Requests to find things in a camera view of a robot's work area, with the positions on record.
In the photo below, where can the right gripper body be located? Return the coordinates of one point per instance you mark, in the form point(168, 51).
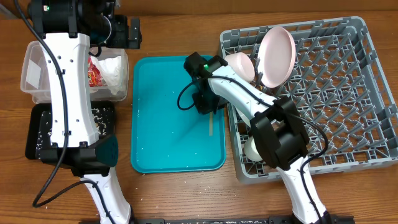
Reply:
point(208, 99)

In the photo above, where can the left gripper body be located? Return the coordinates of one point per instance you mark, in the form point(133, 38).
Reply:
point(119, 37)

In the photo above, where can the wooden chopstick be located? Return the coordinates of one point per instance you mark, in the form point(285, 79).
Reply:
point(211, 124)

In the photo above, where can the red foil snack wrapper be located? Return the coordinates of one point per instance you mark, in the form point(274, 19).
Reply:
point(95, 77)

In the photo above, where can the small pink bowl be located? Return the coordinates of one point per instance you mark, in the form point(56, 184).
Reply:
point(242, 65)

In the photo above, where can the pale green plastic cup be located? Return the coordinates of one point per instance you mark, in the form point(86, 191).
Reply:
point(251, 151)

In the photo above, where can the large white plate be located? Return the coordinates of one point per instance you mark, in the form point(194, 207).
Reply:
point(277, 54)

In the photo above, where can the grey-blue bowl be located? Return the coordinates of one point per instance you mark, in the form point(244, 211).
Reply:
point(244, 118)

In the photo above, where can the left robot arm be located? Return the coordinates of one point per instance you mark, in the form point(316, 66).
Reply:
point(66, 31)

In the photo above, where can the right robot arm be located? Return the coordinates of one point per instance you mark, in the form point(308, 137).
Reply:
point(277, 129)

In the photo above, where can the grey dishwasher rack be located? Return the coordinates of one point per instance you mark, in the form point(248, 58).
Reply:
point(339, 84)

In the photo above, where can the clear plastic storage bin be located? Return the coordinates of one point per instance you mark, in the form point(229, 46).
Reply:
point(35, 77)

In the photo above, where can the teal serving tray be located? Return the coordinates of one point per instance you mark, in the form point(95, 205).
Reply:
point(167, 135)

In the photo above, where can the black rectangular tray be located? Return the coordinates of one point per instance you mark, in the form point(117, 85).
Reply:
point(40, 127)

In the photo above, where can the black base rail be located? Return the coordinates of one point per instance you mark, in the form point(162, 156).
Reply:
point(269, 220)

